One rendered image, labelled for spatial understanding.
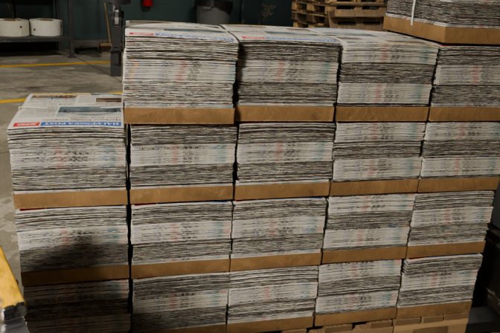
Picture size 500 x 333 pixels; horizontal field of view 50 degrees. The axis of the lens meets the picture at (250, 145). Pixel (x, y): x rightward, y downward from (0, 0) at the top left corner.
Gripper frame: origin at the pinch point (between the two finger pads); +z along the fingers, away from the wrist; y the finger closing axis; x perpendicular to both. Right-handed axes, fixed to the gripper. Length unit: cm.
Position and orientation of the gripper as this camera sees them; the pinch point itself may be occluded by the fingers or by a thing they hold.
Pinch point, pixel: (115, 63)
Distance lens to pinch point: 158.2
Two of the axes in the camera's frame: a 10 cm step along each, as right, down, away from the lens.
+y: -2.3, -3.1, 9.2
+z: -0.9, 9.5, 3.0
